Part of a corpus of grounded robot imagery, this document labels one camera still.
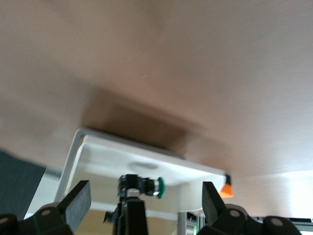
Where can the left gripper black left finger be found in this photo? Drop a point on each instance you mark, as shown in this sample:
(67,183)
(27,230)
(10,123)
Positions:
(75,208)

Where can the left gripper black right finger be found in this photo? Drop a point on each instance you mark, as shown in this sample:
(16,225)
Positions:
(212,208)

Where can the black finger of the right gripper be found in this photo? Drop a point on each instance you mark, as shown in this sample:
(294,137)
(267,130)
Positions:
(134,218)

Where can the green push button switch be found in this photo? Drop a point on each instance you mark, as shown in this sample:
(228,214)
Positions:
(149,186)

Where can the brown table mat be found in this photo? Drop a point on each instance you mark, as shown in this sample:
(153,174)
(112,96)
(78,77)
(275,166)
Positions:
(156,61)

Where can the orange button enclosure box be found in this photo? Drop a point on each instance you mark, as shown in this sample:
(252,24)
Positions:
(227,192)

